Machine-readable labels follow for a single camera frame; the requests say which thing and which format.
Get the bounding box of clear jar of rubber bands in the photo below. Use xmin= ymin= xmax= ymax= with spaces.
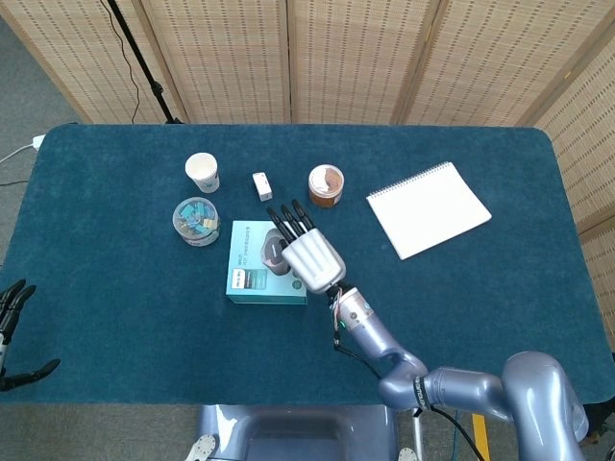
xmin=307 ymin=163 xmax=346 ymax=209

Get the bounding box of white metal table leg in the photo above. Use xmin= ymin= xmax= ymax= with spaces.
xmin=411 ymin=412 xmax=426 ymax=460

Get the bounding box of thin black hanging cable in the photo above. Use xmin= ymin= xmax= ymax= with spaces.
xmin=98 ymin=0 xmax=141 ymax=124

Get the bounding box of white charger with cable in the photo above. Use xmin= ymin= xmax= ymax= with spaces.
xmin=0 ymin=134 xmax=47 ymax=165

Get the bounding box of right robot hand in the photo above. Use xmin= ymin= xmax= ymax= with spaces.
xmin=266 ymin=199 xmax=348 ymax=294

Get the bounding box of teal speaker product box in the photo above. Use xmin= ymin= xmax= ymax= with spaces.
xmin=225 ymin=220 xmax=309 ymax=307

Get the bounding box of blue table mat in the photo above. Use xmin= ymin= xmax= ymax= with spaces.
xmin=0 ymin=123 xmax=607 ymax=407

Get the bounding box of black tripod stand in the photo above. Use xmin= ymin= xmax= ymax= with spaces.
xmin=106 ymin=0 xmax=183 ymax=125

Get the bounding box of clear jar of binder clips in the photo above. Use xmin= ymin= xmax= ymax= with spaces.
xmin=172 ymin=196 xmax=222 ymax=248

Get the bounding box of small white box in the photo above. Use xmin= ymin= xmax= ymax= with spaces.
xmin=252 ymin=171 xmax=274 ymax=203

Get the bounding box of white paper cup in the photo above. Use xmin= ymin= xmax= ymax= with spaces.
xmin=184 ymin=152 xmax=221 ymax=194

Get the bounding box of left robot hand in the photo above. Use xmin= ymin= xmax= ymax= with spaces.
xmin=0 ymin=279 xmax=62 ymax=393

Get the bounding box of white spiral notebook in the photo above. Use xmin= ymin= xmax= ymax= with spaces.
xmin=365 ymin=160 xmax=493 ymax=261

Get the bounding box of blue-grey robot torso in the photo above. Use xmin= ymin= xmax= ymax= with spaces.
xmin=184 ymin=404 xmax=419 ymax=461

